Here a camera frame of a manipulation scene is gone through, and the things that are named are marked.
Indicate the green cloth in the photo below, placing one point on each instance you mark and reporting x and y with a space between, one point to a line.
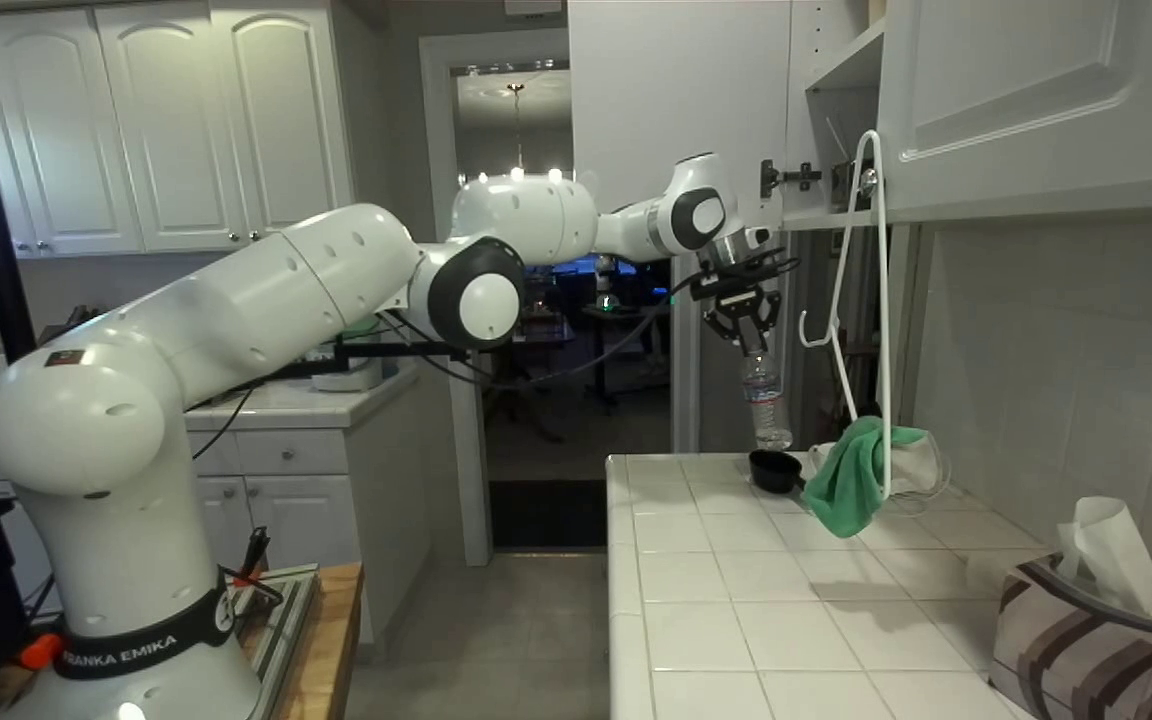
869 464

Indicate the white lower kitchen cabinets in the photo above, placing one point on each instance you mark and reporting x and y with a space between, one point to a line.
337 476

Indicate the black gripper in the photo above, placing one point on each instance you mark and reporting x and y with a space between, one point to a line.
738 289

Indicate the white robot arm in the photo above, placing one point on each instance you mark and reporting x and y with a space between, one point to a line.
94 427

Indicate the small black pot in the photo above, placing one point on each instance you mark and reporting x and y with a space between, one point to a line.
777 475

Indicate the white plastic clothes hanger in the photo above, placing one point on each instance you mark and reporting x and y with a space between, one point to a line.
857 325

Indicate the clear plastic water bottle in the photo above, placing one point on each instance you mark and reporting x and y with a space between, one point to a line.
765 400

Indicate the striped tissue holder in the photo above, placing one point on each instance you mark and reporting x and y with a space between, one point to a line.
1073 628

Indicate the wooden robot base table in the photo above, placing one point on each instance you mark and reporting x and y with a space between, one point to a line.
291 661

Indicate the white upper cabinet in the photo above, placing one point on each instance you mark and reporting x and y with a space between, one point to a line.
985 106

